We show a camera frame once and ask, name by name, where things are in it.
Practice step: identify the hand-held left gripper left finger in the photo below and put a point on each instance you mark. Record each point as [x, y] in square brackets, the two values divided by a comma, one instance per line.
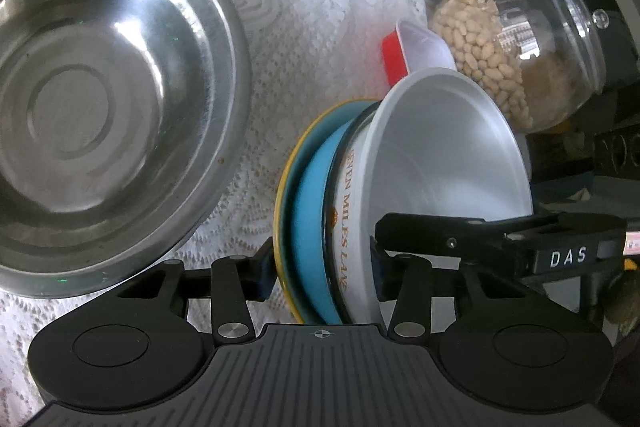
[265, 277]

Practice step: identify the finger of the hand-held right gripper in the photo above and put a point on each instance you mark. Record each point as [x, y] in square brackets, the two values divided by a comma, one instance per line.
[430, 234]

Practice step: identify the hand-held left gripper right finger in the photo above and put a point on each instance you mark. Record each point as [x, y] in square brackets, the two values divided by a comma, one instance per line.
[379, 279]

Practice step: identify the blue bowl yellow rim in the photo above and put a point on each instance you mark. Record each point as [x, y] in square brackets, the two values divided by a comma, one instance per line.
[285, 207]

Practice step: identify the white printed bowl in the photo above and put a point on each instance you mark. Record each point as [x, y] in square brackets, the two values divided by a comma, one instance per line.
[440, 147]

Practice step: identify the stainless steel bowl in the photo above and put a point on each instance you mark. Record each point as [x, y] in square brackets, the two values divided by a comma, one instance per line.
[100, 107]

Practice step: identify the red and white plastic container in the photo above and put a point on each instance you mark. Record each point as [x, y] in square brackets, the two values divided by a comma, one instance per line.
[420, 47]

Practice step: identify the glass jar of peanuts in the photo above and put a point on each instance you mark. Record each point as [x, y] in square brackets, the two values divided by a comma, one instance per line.
[500, 52]

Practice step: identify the white lace tablecloth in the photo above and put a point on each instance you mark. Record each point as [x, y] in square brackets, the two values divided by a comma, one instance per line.
[310, 32]

